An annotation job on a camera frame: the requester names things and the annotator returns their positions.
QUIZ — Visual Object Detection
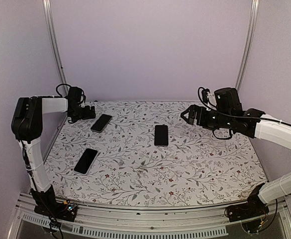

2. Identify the black smartphone with white edge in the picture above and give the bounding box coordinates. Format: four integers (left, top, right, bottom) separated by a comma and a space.
74, 148, 98, 175

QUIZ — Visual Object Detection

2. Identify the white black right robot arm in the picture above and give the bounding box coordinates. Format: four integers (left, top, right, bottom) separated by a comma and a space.
181, 87, 291, 217

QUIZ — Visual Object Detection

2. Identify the right aluminium frame post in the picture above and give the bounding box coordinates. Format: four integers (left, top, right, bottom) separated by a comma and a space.
235, 0, 260, 92

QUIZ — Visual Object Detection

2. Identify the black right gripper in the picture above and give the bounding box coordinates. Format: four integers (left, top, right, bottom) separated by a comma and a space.
180, 105, 233, 131

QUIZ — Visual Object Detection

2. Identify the aluminium front rail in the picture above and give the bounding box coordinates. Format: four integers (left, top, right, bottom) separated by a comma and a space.
7, 193, 291, 239

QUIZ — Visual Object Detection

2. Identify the black sleeved left camera cable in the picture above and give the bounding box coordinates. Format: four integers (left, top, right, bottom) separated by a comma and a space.
55, 83, 73, 98

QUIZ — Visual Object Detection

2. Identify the black smartphone far corner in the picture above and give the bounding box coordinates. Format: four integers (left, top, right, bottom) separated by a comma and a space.
91, 114, 112, 133

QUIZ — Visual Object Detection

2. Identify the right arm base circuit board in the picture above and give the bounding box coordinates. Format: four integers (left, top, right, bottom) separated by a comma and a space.
224, 183, 278, 235

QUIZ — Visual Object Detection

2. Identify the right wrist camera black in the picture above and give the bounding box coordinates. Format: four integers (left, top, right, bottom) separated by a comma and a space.
201, 88, 216, 109

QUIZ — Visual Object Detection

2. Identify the aluminium frame post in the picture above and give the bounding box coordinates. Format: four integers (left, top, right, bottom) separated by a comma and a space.
235, 0, 260, 92
42, 0, 67, 84

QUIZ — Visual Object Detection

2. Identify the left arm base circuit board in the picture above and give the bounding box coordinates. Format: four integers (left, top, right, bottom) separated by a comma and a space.
33, 194, 77, 222

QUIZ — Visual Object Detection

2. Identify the black right camera cable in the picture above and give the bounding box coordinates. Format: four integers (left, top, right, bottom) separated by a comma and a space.
197, 86, 283, 140

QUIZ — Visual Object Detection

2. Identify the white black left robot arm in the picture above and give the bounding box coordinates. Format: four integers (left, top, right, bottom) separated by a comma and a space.
11, 86, 96, 216

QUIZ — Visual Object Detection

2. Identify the floral patterned table mat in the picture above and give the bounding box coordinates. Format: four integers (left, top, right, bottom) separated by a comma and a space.
44, 102, 267, 207

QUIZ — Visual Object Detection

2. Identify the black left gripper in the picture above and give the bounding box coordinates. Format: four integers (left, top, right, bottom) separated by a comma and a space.
70, 105, 96, 121

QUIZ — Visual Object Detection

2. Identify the left aluminium frame post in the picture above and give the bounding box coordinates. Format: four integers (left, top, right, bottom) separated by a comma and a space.
42, 0, 67, 84

